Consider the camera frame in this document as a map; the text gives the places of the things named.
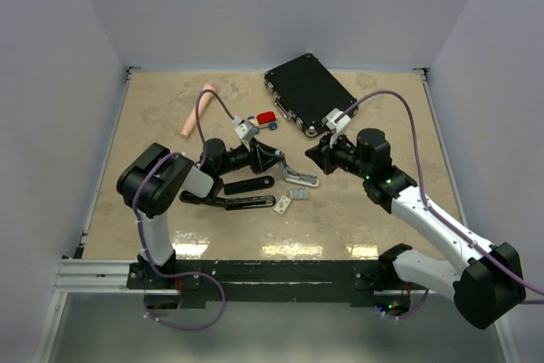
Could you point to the red white toy car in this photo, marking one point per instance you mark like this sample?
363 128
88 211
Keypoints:
264 120

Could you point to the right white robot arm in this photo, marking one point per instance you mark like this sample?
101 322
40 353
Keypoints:
479 277

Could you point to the pink plastic flashlight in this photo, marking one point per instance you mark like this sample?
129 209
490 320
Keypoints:
202 100

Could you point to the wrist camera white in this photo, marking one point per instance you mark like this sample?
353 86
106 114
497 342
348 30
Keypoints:
244 129
336 122

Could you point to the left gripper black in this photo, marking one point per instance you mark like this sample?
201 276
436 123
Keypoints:
259 155

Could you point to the black stapler base plate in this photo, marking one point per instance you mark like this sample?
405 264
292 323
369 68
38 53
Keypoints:
249 185

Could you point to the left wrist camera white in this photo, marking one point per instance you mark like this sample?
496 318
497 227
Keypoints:
244 129

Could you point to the staple tray with staples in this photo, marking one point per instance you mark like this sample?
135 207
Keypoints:
298 194

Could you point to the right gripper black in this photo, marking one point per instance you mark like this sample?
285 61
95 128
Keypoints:
323 154

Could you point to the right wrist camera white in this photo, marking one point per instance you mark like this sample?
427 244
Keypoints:
336 122

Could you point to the black stapler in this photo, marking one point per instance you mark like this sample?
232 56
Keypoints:
229 204

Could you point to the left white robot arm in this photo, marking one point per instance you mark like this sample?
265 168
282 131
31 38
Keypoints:
158 176

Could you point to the white staple box sleeve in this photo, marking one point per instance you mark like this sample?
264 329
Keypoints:
282 204

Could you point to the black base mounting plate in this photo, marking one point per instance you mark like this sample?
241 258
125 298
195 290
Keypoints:
357 283

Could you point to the aluminium frame rail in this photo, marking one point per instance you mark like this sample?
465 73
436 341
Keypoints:
92 276

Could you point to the light blue stapler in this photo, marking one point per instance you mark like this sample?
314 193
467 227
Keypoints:
293 177

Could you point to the black metal-edged briefcase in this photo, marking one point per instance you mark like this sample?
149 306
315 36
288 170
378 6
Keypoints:
306 92

